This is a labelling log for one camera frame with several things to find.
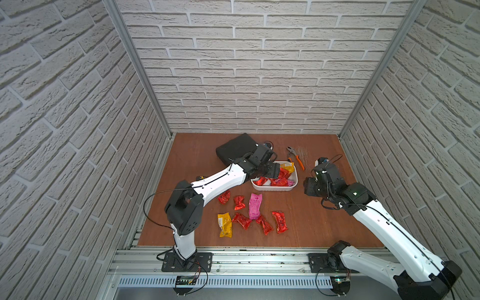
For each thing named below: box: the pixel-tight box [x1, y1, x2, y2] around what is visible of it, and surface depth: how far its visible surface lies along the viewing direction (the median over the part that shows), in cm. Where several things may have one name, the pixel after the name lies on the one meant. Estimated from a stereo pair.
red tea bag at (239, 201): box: [233, 195, 246, 211], surface depth 89 cm
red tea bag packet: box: [231, 212, 252, 230], surface depth 84 cm
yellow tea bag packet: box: [217, 211, 233, 239], surface depth 81 cm
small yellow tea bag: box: [280, 162, 295, 174], surface depth 97 cm
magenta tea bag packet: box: [248, 193, 264, 220], surface depth 87 cm
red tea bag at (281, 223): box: [271, 210, 289, 234], surface depth 85 cm
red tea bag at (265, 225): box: [256, 215, 274, 236], surface depth 82 cm
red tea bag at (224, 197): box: [217, 190, 231, 205], surface depth 91 cm
